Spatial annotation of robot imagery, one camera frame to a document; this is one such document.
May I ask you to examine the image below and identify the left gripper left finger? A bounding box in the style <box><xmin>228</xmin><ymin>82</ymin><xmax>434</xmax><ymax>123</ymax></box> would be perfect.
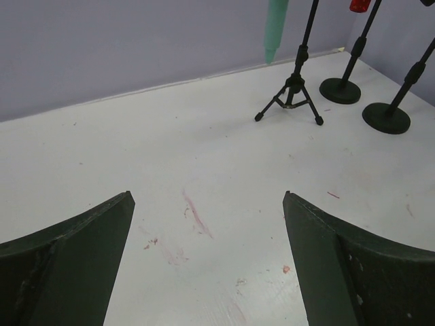
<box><xmin>1</xmin><ymin>192</ymin><xmax>135</xmax><ymax>325</ymax></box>

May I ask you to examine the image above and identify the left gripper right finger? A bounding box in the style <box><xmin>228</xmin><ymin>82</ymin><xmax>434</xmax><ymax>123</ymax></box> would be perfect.
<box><xmin>283</xmin><ymin>192</ymin><xmax>434</xmax><ymax>325</ymax></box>

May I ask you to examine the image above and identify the round-base mic stand with clip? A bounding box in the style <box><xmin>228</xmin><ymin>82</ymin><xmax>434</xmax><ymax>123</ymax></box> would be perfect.
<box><xmin>319</xmin><ymin>0</ymin><xmax>381</xmax><ymax>105</ymax></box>

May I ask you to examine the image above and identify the tripod stand with shock mount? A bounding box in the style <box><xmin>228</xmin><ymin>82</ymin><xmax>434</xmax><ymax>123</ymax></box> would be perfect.
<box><xmin>254</xmin><ymin>1</ymin><xmax>324</xmax><ymax>126</ymax></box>

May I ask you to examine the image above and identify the red glitter microphone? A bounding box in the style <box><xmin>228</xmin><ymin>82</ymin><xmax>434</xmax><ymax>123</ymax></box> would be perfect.
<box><xmin>349</xmin><ymin>0</ymin><xmax>371</xmax><ymax>14</ymax></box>

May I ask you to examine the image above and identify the mint green microphone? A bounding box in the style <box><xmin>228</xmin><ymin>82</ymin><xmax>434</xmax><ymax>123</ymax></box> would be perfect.
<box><xmin>263</xmin><ymin>0</ymin><xmax>289</xmax><ymax>65</ymax></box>

